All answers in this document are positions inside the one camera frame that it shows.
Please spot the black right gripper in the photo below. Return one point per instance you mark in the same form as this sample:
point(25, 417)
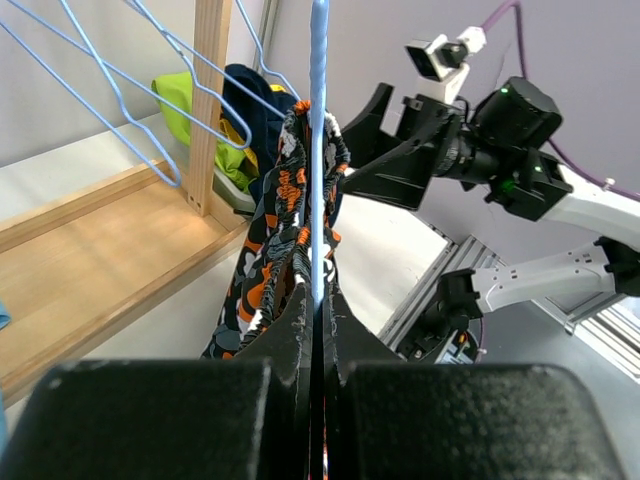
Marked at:
point(437, 144)

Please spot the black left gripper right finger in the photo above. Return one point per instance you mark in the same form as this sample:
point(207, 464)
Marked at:
point(387, 418)

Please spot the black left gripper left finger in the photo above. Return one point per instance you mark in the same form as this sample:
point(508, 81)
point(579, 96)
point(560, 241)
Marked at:
point(116, 419)

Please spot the navy blue shorts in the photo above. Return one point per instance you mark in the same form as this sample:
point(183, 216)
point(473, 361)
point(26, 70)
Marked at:
point(264, 119)

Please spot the orange camouflage shorts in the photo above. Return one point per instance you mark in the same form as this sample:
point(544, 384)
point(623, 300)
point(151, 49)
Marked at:
point(285, 235)

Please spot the yellow shorts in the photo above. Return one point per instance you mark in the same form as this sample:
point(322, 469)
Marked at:
point(251, 161)

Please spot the light blue shorts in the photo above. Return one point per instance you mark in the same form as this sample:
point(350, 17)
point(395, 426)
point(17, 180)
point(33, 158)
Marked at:
point(5, 321)

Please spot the blue hanger of green shorts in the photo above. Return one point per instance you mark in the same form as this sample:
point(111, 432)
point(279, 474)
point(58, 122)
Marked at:
point(174, 177)

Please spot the blue hanger of camouflage shorts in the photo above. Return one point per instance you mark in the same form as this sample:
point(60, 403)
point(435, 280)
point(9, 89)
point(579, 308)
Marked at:
point(318, 61)

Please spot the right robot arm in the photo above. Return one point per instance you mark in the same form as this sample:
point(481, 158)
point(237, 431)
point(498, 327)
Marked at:
point(499, 146)

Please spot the white plastic basket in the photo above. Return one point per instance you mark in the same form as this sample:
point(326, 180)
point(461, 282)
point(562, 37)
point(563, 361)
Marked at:
point(242, 203)

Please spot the wooden clothes rack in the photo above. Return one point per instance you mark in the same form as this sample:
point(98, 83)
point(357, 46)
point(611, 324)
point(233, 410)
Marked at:
point(81, 268)

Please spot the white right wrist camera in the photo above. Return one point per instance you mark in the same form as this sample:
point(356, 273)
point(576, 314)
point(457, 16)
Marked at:
point(442, 63)

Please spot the aluminium mounting rail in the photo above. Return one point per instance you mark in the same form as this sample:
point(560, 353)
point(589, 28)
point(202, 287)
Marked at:
point(469, 281)

